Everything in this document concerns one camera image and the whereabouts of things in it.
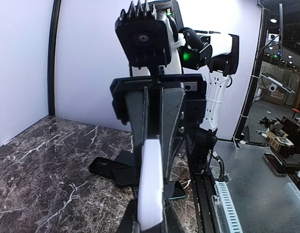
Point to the flat black phone case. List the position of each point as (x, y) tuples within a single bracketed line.
[(125, 159)]

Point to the black front rail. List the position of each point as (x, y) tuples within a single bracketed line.
[(203, 187)]

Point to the lilac phone case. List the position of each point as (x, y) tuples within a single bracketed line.
[(151, 184)]

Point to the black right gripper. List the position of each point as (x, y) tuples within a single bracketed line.
[(131, 104)]

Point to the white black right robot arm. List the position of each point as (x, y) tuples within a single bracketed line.
[(213, 55)]

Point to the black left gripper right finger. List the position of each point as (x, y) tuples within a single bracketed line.
[(179, 217)]

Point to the black left corner post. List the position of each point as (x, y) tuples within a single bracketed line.
[(52, 55)]

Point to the black corner post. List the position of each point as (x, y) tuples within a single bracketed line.
[(253, 78), (52, 55)]

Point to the phone with green edge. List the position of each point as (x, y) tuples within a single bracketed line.
[(173, 190)]

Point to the black right corner post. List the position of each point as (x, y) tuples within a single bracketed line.
[(253, 78)]

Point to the white slotted cable duct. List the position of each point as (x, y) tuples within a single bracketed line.
[(225, 211)]

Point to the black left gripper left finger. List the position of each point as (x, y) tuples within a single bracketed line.
[(129, 222)]

